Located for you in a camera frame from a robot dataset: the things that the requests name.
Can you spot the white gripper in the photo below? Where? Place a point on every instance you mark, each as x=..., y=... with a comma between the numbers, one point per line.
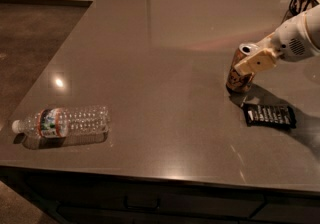
x=289, y=42

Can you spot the orange soda can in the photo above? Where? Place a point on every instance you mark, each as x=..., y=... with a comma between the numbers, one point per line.
x=237, y=83

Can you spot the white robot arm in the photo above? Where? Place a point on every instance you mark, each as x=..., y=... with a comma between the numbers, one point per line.
x=296, y=39

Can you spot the black rxbar chocolate wrapper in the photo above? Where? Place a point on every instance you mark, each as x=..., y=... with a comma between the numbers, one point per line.
x=275, y=116

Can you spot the clear plastic water bottle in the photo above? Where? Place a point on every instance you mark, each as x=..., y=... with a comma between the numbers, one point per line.
x=53, y=123

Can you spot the dark cabinet drawer front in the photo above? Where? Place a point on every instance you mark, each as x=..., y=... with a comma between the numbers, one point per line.
x=173, y=200

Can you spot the dark drawer handle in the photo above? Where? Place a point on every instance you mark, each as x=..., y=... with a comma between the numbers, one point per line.
x=141, y=203

